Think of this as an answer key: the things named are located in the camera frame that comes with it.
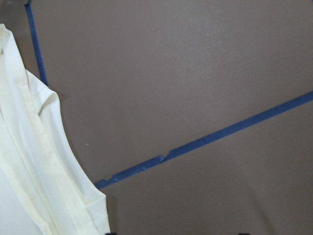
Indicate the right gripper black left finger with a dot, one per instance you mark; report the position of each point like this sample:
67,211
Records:
111,233

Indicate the cream long-sleeve cat shirt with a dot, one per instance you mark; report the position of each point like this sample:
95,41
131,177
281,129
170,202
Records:
43,189

